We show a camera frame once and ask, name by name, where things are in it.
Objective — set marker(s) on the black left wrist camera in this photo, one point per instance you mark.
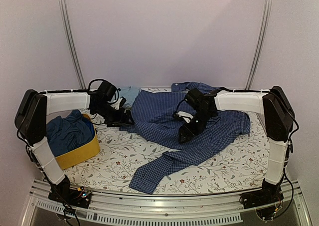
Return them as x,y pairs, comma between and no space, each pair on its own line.
106,91

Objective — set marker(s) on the dark blue garment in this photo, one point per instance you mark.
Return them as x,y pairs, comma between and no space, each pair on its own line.
69,133

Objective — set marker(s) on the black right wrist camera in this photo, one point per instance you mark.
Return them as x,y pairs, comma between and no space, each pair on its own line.
193,98

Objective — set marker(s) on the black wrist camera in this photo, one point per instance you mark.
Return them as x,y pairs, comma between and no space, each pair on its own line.
193,98
106,91

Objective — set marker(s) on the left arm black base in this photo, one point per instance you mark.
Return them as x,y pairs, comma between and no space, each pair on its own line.
62,193

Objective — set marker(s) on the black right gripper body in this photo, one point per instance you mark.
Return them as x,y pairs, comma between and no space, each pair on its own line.
203,119

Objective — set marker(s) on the left aluminium frame post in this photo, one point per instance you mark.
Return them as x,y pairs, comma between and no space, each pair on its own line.
70,42

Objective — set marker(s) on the blue checkered shirt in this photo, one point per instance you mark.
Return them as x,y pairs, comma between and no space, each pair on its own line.
153,117

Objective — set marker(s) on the aluminium frame post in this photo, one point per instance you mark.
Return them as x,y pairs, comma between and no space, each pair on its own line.
70,42
260,42

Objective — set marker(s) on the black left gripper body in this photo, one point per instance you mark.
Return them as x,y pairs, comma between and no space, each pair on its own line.
111,116

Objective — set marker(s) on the floral patterned table cloth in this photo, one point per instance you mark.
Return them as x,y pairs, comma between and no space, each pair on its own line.
242,165

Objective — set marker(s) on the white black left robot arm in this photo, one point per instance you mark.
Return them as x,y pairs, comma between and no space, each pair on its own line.
34,108

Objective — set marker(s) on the right aluminium frame post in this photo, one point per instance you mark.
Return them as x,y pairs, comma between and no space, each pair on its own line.
260,42

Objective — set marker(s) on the light blue t-shirt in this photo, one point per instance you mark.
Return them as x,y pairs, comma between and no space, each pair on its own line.
130,93

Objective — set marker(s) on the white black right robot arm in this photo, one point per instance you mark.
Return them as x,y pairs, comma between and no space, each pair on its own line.
273,104

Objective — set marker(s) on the yellow laundry basket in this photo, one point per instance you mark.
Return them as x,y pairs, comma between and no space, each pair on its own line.
81,154

